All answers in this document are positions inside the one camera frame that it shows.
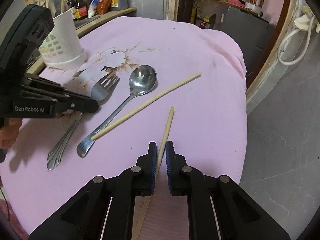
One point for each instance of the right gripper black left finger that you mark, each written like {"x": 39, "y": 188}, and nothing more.
{"x": 103, "y": 208}

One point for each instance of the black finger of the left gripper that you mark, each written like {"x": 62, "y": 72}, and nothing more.
{"x": 68, "y": 100}

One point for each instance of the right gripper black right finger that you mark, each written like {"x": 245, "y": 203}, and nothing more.
{"x": 218, "y": 208}

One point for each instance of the wooden chopstick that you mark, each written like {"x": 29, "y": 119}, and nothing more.
{"x": 143, "y": 106}
{"x": 137, "y": 229}

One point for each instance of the white plastic utensil holder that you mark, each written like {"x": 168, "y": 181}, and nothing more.
{"x": 62, "y": 49}

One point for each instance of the steel spoon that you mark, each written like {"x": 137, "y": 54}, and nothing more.
{"x": 141, "y": 81}

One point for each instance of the person's left hand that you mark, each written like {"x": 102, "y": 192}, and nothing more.
{"x": 9, "y": 133}

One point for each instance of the dark soy sauce bottle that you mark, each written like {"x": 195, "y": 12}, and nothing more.
{"x": 81, "y": 9}

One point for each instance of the orange spice bag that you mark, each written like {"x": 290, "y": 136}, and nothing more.
{"x": 103, "y": 6}

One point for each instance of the dark bottle white label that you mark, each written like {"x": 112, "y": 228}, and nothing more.
{"x": 71, "y": 6}

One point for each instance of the dark grey cabinet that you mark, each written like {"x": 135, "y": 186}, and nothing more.
{"x": 251, "y": 33}

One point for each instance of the rubber gloves on wall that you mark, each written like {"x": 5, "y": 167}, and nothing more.
{"x": 303, "y": 22}

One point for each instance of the wooden door frame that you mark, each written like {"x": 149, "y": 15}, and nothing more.
{"x": 259, "y": 75}

